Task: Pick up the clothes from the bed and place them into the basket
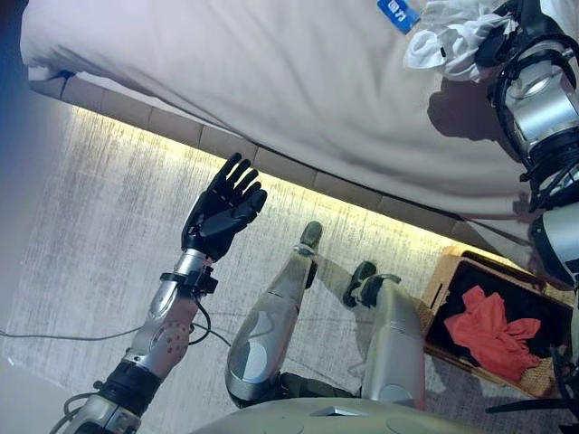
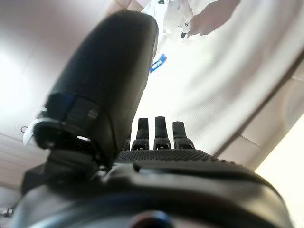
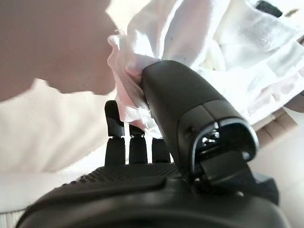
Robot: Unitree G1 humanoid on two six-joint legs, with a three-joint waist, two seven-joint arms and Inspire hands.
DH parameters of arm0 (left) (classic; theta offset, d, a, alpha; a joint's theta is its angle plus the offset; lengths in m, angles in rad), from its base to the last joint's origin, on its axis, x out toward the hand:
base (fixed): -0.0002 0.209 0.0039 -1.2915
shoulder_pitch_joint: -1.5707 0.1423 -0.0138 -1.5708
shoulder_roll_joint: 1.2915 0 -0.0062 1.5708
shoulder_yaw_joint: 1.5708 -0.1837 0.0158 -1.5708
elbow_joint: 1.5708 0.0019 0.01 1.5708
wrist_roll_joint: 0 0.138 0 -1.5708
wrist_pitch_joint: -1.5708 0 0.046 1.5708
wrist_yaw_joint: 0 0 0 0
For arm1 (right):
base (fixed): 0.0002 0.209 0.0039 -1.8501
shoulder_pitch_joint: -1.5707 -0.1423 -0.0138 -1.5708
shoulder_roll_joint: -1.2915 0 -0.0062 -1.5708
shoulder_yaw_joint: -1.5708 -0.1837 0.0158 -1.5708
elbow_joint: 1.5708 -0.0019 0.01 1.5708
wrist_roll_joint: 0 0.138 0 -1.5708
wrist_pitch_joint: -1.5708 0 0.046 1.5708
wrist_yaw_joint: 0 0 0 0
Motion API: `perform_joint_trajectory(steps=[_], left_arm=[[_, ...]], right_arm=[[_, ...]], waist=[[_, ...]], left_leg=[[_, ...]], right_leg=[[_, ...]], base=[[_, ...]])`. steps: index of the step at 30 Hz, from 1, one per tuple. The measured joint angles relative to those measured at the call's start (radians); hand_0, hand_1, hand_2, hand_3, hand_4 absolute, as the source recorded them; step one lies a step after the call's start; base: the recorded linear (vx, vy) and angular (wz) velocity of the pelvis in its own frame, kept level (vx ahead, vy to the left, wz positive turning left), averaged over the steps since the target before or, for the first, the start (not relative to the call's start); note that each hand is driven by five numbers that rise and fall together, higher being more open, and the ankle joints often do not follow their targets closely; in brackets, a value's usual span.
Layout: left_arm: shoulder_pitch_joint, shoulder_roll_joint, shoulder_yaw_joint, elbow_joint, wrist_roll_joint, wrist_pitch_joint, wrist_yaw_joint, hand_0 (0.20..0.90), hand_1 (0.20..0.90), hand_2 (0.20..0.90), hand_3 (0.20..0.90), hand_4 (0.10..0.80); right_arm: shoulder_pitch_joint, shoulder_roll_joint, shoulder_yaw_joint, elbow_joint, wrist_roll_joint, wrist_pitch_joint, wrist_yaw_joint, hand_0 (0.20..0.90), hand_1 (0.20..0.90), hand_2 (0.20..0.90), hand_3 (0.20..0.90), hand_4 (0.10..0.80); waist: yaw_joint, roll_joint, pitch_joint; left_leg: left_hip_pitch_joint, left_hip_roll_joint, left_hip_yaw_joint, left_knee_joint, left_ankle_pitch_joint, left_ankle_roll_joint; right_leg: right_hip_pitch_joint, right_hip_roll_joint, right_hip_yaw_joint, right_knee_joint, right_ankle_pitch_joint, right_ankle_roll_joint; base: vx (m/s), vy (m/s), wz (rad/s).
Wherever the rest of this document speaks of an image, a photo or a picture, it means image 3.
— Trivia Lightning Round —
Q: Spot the grey bed mattress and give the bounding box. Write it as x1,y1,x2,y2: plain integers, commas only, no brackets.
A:
0,0,124,102

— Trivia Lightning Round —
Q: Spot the white garment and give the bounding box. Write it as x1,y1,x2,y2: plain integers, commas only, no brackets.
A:
106,0,304,139

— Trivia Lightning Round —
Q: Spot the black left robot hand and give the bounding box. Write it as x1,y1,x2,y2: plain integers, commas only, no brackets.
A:
15,59,285,228

